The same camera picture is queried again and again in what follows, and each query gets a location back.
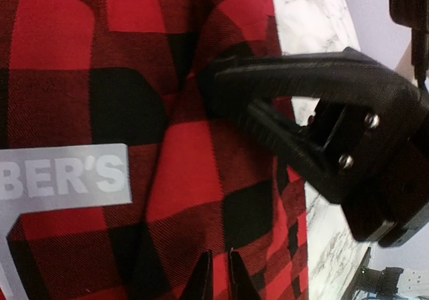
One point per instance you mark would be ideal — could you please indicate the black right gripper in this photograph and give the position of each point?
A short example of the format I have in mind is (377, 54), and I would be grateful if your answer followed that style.
(367, 151)

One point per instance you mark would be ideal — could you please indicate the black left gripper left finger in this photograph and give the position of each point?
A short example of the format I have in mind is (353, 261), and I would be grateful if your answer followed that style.
(200, 283)

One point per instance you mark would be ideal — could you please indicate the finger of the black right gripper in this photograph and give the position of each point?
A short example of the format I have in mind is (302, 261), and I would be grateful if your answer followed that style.
(346, 77)

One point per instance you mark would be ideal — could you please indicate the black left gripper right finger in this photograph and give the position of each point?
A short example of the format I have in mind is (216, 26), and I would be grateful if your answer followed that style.
(240, 284)

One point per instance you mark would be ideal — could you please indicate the red black plaid shirt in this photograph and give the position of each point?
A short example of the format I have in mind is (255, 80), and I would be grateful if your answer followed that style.
(115, 176)

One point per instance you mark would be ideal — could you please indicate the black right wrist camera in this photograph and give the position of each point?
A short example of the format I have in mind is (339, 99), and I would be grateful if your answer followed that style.
(414, 15)

